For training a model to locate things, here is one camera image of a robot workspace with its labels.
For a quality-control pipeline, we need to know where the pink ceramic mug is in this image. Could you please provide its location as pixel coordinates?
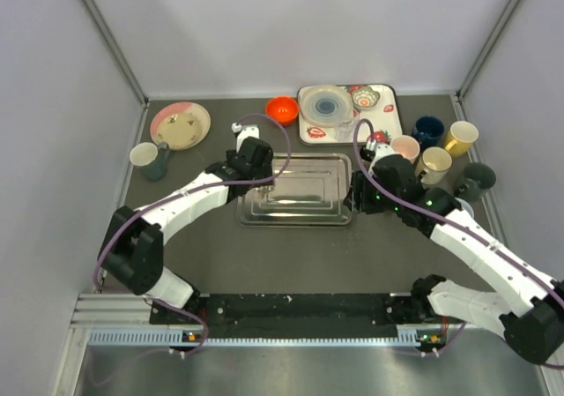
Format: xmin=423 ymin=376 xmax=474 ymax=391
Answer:
xmin=390 ymin=135 xmax=420 ymax=164

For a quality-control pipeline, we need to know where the cream mug black handle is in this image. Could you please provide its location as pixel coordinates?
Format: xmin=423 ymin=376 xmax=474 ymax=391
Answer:
xmin=415 ymin=146 xmax=453 ymax=186

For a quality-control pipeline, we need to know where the navy blue ceramic mug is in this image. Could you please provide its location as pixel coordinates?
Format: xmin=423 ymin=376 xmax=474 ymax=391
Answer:
xmin=412 ymin=116 xmax=445 ymax=151

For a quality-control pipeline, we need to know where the grey mug black handle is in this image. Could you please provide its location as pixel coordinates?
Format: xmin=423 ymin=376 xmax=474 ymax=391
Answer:
xmin=453 ymin=162 xmax=497 ymax=203

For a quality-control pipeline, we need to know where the pale yellow ceramic mug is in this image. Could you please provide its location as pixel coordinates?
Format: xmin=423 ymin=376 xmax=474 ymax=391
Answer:
xmin=443 ymin=121 xmax=479 ymax=158

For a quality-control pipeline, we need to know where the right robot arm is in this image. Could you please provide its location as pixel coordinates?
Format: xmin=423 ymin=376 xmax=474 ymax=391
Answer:
xmin=345 ymin=146 xmax=563 ymax=365

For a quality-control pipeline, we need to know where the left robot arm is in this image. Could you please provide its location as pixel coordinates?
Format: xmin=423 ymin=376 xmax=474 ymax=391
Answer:
xmin=99 ymin=137 xmax=273 ymax=309

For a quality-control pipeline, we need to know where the dark teal mug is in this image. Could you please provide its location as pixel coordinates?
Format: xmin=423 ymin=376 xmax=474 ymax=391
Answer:
xmin=129 ymin=142 xmax=170 ymax=182

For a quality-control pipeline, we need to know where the stainless steel tray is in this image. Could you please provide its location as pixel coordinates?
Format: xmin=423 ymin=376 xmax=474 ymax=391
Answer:
xmin=237 ymin=153 xmax=353 ymax=228

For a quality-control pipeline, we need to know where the orange bowl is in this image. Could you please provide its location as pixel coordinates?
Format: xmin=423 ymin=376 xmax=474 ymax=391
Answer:
xmin=265 ymin=96 xmax=299 ymax=126

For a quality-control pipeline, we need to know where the clear drinking glass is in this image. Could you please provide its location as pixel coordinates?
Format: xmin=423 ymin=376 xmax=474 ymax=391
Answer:
xmin=334 ymin=118 xmax=357 ymax=144

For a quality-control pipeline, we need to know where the pink cream large plate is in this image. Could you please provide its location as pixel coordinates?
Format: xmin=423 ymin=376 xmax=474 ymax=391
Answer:
xmin=150 ymin=101 xmax=212 ymax=151

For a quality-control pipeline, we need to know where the small cream plate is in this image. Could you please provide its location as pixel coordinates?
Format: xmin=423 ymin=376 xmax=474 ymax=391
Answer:
xmin=155 ymin=113 xmax=211 ymax=151

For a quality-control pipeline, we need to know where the white strawberry pattern tray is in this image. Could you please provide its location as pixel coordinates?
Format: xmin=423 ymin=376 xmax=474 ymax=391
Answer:
xmin=297 ymin=85 xmax=403 ymax=145

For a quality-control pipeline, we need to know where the light blue footed cup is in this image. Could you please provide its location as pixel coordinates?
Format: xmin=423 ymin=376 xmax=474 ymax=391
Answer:
xmin=456 ymin=198 xmax=474 ymax=217

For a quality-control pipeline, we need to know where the small patterned bowl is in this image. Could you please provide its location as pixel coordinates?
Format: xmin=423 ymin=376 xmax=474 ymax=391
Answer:
xmin=349 ymin=86 xmax=381 ymax=110

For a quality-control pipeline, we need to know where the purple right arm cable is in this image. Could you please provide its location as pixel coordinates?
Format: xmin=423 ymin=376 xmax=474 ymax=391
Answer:
xmin=352 ymin=118 xmax=564 ymax=369

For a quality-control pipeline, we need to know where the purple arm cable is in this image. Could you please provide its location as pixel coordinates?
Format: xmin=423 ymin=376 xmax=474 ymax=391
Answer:
xmin=352 ymin=118 xmax=564 ymax=369
xmin=92 ymin=112 xmax=293 ymax=357

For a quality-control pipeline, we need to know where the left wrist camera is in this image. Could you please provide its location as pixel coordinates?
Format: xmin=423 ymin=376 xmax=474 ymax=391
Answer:
xmin=231 ymin=123 xmax=260 ymax=151

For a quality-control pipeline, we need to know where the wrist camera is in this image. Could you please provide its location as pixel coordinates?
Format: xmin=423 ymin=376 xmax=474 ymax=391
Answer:
xmin=231 ymin=123 xmax=260 ymax=151
xmin=360 ymin=140 xmax=396 ymax=169

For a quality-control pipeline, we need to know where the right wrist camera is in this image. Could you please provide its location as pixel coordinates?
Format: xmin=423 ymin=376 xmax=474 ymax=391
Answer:
xmin=360 ymin=140 xmax=396 ymax=169

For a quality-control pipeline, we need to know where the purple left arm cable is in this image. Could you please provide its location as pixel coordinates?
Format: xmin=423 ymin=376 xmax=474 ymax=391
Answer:
xmin=92 ymin=112 xmax=293 ymax=357

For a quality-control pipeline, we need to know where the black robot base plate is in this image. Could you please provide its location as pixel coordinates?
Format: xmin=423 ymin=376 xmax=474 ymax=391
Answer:
xmin=149 ymin=292 xmax=446 ymax=340

